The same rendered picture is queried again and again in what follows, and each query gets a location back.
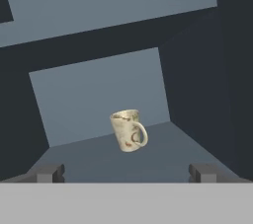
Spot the cream speckled mug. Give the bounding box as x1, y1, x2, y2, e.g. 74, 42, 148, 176
109, 109, 149, 153

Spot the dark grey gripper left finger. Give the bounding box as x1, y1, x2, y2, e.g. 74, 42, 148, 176
0, 163, 65, 184

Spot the dark grey open cabinet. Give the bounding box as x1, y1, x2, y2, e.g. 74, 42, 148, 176
0, 0, 253, 184

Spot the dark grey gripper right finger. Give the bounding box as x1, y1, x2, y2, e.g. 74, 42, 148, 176
188, 163, 253, 184

